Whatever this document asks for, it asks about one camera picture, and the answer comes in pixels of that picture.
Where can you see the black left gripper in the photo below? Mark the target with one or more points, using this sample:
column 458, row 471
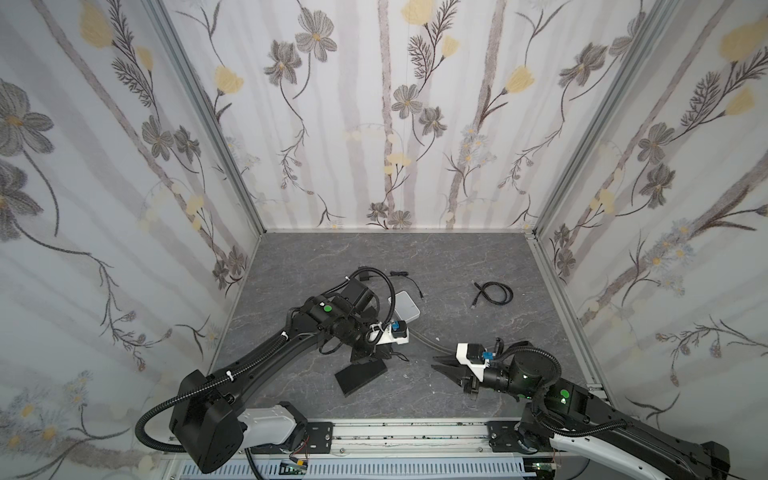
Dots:
column 372, row 336

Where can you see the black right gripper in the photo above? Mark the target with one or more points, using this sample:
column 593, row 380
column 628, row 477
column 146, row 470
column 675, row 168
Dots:
column 469, row 372

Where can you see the black network switch box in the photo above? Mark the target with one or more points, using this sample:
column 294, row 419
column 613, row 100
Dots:
column 354, row 377

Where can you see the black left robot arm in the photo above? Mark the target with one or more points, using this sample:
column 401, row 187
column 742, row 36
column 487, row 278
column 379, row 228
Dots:
column 209, row 419

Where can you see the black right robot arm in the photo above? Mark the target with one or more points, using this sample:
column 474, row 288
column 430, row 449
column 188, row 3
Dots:
column 561, row 416

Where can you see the white rectangular device box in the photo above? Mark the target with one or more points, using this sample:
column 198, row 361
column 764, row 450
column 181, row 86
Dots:
column 406, row 310

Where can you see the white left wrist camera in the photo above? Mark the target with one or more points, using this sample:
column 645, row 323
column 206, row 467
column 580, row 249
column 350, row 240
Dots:
column 395, row 333

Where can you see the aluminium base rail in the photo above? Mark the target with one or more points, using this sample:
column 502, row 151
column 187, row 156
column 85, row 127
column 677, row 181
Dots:
column 412, row 438

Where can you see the white slotted cable duct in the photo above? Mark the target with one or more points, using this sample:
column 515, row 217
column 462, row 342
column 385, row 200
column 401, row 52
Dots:
column 408, row 468

